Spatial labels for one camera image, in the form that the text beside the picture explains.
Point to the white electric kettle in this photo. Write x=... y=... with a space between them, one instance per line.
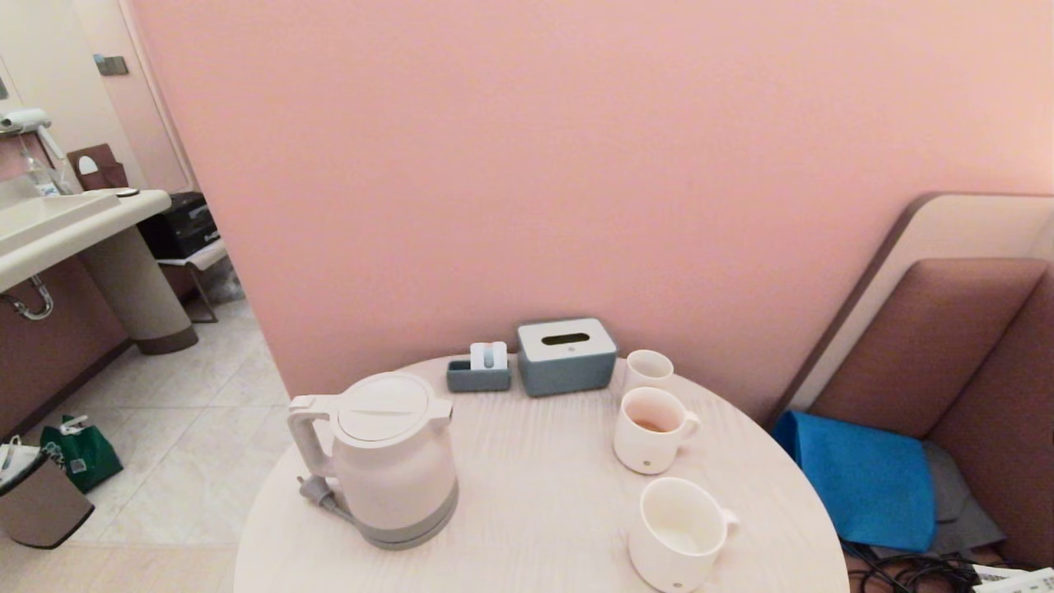
x=395 y=469

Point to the white ribbed ceramic mug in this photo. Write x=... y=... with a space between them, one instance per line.
x=642 y=453
x=659 y=568

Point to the clear plastic bottle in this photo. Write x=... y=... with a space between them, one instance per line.
x=37 y=177

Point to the blue-grey tissue box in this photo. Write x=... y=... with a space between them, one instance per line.
x=568 y=371

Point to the small blue-grey tray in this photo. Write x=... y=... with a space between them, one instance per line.
x=478 y=380

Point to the grey kettle power plug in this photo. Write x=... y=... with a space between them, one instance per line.
x=315 y=492

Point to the white metal-legged stool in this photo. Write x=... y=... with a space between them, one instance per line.
x=198 y=257

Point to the black box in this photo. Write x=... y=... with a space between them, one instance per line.
x=177 y=231

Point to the blue folded cloth bag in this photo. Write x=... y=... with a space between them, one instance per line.
x=865 y=478

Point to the brown and cream sofa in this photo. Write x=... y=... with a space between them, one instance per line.
x=947 y=346

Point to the brown tissue holder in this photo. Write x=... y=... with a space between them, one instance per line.
x=99 y=175

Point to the green shopping bag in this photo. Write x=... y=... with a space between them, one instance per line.
x=86 y=457

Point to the grey folded cloth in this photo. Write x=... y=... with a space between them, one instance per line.
x=955 y=494

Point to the white sink counter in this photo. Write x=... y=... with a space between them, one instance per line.
x=49 y=222

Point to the chrome sink drain pipe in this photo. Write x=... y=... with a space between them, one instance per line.
x=39 y=311

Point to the brown trash bin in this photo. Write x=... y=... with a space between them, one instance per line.
x=41 y=511

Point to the white hair dryer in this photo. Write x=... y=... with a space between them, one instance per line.
x=25 y=120

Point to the white printed paper sheet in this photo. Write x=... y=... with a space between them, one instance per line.
x=1021 y=583

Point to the grey wall switch plate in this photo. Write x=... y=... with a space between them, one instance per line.
x=111 y=65

